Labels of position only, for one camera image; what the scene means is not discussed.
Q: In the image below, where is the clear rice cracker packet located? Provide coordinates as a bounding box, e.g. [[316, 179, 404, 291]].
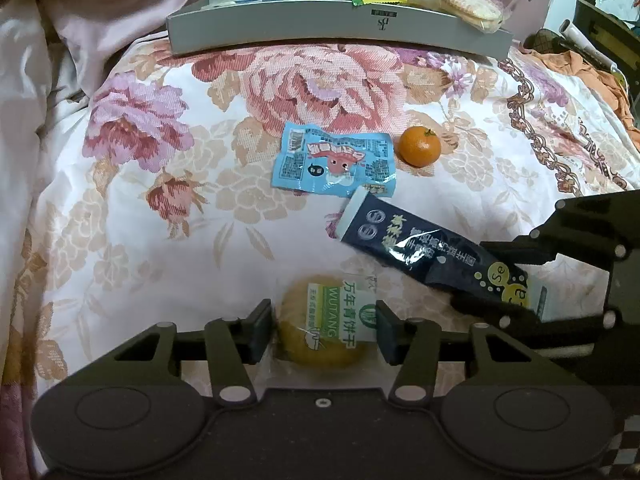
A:
[[400, 0, 506, 36]]

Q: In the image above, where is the checkered cloth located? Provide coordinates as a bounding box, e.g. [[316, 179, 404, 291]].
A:
[[597, 422, 640, 480]]

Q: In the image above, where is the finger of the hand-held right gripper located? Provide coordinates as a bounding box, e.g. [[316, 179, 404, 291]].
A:
[[479, 190, 640, 267], [449, 294, 619, 350]]

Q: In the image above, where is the light blue snack packet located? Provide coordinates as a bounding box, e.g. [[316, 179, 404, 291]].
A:
[[270, 122, 398, 198]]

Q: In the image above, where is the grey cardboard box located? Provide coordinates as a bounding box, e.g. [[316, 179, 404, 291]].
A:
[[166, 0, 515, 57]]

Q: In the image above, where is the white paper roll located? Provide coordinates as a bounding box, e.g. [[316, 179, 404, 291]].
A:
[[559, 19, 621, 70]]

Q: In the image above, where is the dark blue snack packet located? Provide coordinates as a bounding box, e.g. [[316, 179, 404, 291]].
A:
[[336, 185, 563, 323]]

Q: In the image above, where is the dark wooden furniture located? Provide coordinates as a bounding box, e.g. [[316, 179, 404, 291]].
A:
[[572, 0, 640, 68]]

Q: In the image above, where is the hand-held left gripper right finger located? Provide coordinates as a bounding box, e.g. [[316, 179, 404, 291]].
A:
[[375, 300, 586, 407]]

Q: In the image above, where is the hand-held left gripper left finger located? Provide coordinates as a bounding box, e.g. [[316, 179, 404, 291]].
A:
[[70, 299, 275, 407]]

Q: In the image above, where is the green-label biscuit packet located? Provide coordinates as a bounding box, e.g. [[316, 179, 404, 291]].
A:
[[272, 272, 381, 373]]

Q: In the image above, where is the orange cloth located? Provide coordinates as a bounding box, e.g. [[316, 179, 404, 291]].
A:
[[524, 44, 640, 147]]

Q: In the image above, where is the floral blanket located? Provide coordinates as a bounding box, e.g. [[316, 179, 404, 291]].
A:
[[0, 40, 640, 480]]

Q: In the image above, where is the brown woven basket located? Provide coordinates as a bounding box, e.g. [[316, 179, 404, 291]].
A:
[[522, 29, 568, 54]]

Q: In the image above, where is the tangerine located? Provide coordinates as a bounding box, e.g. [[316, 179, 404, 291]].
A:
[[396, 126, 442, 168]]

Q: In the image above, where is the pale pink quilt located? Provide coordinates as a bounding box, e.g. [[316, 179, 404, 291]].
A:
[[0, 0, 173, 241]]

